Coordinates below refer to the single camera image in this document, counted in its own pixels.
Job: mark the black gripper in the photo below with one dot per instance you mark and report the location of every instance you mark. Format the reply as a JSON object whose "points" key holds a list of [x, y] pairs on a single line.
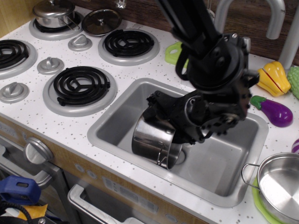
{"points": [[184, 113]]}

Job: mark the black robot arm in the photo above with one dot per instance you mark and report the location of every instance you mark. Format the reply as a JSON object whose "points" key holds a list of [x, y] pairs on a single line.
{"points": [[217, 67]]}

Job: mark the grey toy sink basin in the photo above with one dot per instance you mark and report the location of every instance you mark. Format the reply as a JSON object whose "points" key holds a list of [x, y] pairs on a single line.
{"points": [[210, 170]]}

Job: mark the round steel pot lid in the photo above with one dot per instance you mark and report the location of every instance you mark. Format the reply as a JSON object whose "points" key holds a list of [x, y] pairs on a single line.
{"points": [[101, 22]]}

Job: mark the small lidded steel pot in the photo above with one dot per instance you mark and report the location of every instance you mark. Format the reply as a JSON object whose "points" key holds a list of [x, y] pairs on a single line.
{"points": [[55, 14]]}

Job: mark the green cutting board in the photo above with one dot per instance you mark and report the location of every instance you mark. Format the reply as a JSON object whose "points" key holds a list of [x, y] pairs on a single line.
{"points": [[173, 52]]}

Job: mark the back right stove burner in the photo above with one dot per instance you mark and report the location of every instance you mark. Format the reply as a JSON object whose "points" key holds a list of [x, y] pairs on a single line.
{"points": [[128, 47]]}

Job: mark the front right stove burner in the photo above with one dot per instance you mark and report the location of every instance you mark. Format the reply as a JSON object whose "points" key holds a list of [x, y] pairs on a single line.
{"points": [[79, 91]]}

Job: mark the silver dishwasher door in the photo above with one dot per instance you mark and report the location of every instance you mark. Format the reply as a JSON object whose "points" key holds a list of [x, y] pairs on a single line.
{"points": [[94, 206]]}

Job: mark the purple toy eggplant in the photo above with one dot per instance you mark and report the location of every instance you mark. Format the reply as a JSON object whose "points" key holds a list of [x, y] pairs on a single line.
{"points": [[278, 114]]}

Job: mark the yellow toy bell pepper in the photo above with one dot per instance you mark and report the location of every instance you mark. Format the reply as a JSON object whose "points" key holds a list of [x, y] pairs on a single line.
{"points": [[273, 79]]}

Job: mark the grey stove knob top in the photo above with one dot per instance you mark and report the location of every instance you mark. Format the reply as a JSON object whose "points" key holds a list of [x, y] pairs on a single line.
{"points": [[80, 43]]}

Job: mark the grey stove knob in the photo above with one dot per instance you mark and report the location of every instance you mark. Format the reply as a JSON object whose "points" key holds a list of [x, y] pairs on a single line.
{"points": [[80, 43], [13, 93], [50, 66]]}

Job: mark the green plate under pan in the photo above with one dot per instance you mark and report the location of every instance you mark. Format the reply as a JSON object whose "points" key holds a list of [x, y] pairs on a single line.
{"points": [[261, 205]]}

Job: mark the grey stove knob middle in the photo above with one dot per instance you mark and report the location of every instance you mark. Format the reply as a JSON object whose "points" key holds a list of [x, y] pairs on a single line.
{"points": [[50, 66]]}

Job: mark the purple striped toy vegetable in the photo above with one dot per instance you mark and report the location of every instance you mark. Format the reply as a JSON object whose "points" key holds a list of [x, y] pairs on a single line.
{"points": [[295, 147]]}

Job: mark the silver oven dial knob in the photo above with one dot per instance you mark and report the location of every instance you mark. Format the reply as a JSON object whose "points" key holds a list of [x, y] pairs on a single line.
{"points": [[36, 152]]}

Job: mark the back left stove burner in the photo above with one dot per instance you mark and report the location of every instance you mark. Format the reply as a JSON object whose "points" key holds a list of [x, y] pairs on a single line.
{"points": [[56, 34]]}

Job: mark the green toy corn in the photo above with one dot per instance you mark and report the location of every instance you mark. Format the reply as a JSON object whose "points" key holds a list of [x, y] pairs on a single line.
{"points": [[293, 78]]}

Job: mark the grey stove knob bottom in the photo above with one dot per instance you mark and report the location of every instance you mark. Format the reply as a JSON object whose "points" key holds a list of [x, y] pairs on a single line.
{"points": [[13, 93]]}

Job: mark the silver toy faucet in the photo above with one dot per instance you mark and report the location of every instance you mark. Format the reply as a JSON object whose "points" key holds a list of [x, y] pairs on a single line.
{"points": [[260, 20]]}

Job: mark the left edge stove burner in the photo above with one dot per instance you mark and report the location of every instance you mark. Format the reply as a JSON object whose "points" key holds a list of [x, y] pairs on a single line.
{"points": [[16, 57]]}

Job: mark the steel pan with handle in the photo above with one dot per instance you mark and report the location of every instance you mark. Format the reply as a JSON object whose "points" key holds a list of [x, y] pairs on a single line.
{"points": [[281, 165]]}

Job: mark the white vertical post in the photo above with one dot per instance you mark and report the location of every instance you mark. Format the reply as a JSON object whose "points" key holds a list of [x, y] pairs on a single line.
{"points": [[291, 44]]}

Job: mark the silver oven door handle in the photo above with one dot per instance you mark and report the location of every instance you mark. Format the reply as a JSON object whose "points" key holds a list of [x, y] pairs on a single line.
{"points": [[11, 165]]}

